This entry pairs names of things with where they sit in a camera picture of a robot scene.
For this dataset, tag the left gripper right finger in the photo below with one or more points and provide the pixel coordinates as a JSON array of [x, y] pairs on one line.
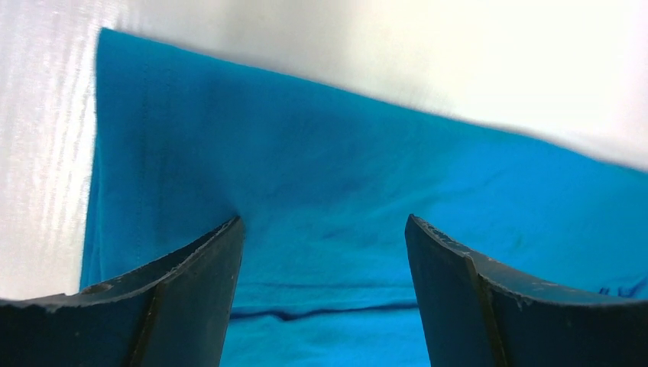
[[476, 311]]

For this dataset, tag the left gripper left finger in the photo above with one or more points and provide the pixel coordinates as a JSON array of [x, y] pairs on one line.
[[173, 311]]

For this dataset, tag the bright blue t shirt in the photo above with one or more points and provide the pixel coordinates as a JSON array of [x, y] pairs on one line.
[[324, 181]]

